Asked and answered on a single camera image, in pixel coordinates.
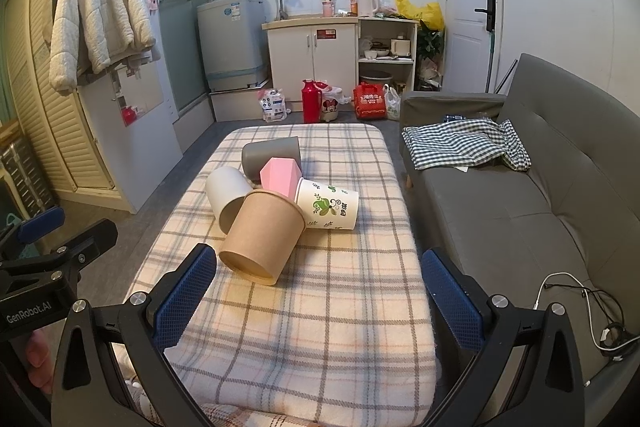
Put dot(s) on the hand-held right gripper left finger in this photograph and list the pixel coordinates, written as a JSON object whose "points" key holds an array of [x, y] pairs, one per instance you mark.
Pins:
{"points": [[184, 302]]}

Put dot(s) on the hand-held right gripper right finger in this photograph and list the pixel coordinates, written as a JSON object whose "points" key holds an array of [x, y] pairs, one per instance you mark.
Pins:
{"points": [[452, 307]]}

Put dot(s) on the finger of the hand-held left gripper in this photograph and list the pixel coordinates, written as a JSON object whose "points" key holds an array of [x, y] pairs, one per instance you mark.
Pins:
{"points": [[85, 239], [9, 232]]}

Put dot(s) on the brown paper cup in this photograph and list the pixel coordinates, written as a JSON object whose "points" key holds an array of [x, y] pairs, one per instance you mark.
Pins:
{"points": [[260, 237]]}

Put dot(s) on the plain white cup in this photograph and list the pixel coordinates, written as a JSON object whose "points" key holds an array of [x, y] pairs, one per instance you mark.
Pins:
{"points": [[222, 194]]}

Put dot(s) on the pink faceted cup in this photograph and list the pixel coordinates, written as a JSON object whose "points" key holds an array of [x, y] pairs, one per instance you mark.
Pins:
{"points": [[277, 177]]}

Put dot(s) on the white cup with green print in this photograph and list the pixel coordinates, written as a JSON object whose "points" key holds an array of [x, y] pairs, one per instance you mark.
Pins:
{"points": [[330, 207]]}

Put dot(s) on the grey cup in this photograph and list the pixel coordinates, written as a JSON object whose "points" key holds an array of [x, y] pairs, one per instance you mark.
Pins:
{"points": [[265, 154]]}

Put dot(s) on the person's left hand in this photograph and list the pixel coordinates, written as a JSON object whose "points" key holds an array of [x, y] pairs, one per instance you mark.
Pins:
{"points": [[39, 354]]}

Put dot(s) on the dark ribbed suitcase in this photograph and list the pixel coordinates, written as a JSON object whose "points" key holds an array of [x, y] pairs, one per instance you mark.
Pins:
{"points": [[25, 179]]}

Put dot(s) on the grey sofa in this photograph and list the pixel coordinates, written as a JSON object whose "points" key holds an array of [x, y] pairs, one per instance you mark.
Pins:
{"points": [[500, 217]]}

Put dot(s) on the louvered wardrobe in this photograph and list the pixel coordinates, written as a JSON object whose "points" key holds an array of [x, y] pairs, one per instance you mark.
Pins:
{"points": [[45, 132]]}

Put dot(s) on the plaid blanket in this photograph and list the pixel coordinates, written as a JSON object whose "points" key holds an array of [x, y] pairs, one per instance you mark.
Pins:
{"points": [[325, 317]]}

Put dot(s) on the green checked cloth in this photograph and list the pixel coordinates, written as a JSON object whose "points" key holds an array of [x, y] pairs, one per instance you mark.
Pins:
{"points": [[450, 144]]}

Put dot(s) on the small blue packet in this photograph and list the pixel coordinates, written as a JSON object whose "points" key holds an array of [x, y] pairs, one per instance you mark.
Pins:
{"points": [[454, 118]]}

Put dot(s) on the white washing machine platform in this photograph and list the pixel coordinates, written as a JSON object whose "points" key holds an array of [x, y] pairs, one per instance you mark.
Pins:
{"points": [[235, 104]]}

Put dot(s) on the white plastic bag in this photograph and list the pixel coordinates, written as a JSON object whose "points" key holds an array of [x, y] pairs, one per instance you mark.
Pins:
{"points": [[392, 107]]}

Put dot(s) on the white printed packet pack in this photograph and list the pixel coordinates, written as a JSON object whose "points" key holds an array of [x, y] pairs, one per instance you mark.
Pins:
{"points": [[272, 106]]}

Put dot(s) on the red shopping bag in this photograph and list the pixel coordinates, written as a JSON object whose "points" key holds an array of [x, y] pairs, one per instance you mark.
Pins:
{"points": [[369, 103]]}

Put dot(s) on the frosted glass sliding door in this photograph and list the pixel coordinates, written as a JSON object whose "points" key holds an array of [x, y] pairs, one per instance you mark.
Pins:
{"points": [[182, 32]]}

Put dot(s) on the white quilted jacket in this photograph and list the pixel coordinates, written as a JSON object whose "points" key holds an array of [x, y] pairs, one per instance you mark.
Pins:
{"points": [[95, 7]]}

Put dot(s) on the red thermos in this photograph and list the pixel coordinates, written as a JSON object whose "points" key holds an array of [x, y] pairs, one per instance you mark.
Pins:
{"points": [[310, 104]]}

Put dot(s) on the cartoon print container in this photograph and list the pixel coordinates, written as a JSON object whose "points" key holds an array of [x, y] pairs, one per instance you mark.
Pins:
{"points": [[330, 107]]}

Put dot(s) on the washing machine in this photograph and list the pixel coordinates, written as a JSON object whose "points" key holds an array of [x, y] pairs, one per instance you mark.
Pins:
{"points": [[230, 42]]}

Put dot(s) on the white open shelf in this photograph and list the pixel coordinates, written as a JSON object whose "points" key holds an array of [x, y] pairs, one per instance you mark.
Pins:
{"points": [[411, 57]]}

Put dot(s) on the green potted plant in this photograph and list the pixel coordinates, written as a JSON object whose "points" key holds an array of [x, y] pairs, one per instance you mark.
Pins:
{"points": [[430, 44]]}

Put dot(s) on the white sink cabinet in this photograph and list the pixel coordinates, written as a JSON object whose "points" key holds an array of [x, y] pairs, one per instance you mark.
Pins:
{"points": [[310, 67]]}

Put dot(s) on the yellow plastic bag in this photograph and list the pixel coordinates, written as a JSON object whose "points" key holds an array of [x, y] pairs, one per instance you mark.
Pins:
{"points": [[425, 14]]}

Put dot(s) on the black door lock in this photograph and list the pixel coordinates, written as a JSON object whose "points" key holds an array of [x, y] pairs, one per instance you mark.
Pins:
{"points": [[490, 12]]}

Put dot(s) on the metal faucet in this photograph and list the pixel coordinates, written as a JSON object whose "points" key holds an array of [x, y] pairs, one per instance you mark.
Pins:
{"points": [[284, 2]]}

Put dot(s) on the white electric kettle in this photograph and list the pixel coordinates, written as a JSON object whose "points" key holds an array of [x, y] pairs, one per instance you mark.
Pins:
{"points": [[369, 4]]}

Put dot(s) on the orange bottle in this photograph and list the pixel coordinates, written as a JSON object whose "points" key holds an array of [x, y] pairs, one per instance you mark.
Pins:
{"points": [[353, 6]]}

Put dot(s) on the pink bottle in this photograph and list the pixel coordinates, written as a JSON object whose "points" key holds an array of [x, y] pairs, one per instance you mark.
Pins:
{"points": [[328, 10]]}

